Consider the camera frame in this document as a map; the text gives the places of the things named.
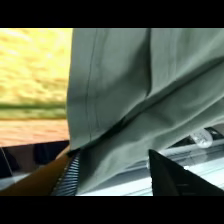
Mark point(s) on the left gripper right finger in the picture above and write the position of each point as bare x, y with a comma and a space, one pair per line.
173, 180

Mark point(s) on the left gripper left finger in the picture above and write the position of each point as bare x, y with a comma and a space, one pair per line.
50, 178

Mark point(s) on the olive green T-shirt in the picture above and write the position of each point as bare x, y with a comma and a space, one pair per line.
133, 83

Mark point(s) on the silver frame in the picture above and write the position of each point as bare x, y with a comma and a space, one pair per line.
196, 166

